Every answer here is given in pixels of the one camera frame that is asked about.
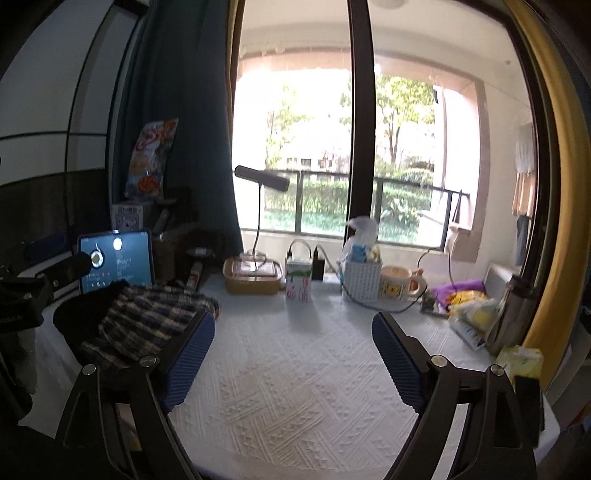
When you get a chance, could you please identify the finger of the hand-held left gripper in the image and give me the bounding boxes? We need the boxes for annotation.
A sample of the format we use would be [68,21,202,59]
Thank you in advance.
[44,252,94,291]

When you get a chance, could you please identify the purple cloth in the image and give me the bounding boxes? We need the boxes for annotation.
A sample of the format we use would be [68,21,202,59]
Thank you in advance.
[431,278,486,309]

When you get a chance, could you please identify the brown cardboard box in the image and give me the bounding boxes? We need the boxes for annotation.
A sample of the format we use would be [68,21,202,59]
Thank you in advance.
[151,226,197,283]

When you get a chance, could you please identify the cream bear mug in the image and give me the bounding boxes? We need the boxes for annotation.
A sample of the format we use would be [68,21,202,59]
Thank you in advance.
[379,266,428,302]

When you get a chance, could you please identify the green white milk carton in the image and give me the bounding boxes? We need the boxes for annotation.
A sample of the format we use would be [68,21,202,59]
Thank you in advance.
[285,258,313,304]

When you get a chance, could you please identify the black flat device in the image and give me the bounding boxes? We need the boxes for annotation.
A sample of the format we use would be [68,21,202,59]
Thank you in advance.
[514,375,546,447]

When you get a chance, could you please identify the black cloth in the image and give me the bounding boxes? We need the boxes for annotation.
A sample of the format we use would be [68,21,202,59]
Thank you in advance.
[52,279,139,354]

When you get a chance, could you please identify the plaid pants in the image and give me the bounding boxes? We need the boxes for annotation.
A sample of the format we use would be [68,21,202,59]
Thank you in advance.
[78,282,221,371]

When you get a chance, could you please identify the desk lamp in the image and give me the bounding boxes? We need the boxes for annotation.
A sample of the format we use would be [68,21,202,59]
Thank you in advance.
[233,165,291,260]

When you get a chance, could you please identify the white slotted basket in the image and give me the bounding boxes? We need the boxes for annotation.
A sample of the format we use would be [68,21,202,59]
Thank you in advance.
[343,259,384,304]

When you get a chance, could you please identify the colourful snack bag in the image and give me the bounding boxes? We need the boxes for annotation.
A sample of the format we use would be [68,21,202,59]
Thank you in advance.
[124,118,180,202]

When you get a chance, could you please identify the blue curtain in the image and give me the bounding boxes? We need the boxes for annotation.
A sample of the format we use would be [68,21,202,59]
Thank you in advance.
[108,0,245,259]

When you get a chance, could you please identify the black balcony railing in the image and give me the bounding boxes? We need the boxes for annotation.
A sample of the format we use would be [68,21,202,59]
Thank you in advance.
[262,167,472,241]

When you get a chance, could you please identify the blue screen tablet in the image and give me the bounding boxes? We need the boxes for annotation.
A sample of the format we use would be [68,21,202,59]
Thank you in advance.
[76,229,156,297]

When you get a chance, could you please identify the yellow tissue pack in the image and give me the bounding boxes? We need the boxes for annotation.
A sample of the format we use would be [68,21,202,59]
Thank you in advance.
[495,345,546,389]

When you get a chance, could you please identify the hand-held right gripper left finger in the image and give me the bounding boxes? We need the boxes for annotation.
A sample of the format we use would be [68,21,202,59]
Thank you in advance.
[55,309,217,480]

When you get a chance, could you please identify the small white printed box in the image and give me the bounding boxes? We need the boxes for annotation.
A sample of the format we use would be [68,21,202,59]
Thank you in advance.
[111,202,149,232]

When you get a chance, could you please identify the steel thermos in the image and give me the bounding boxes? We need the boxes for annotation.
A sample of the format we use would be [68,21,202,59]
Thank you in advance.
[486,274,533,357]

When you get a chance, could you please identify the beige lunch box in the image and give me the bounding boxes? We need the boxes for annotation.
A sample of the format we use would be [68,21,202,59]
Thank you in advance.
[222,255,286,296]

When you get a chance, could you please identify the yellow curtain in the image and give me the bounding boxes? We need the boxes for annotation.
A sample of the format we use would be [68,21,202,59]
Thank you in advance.
[503,0,591,393]

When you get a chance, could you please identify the yellow white plastic bag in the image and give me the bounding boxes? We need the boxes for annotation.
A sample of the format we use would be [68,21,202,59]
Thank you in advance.
[447,294,503,350]

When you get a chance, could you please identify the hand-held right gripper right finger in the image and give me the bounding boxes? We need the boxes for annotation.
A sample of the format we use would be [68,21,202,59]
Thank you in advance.
[371,311,539,480]

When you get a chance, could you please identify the dark window frame post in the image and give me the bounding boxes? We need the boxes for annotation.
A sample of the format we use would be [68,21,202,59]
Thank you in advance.
[348,0,376,224]

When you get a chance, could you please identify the white textured table cloth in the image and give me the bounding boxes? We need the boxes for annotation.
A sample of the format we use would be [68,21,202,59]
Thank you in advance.
[18,271,557,478]

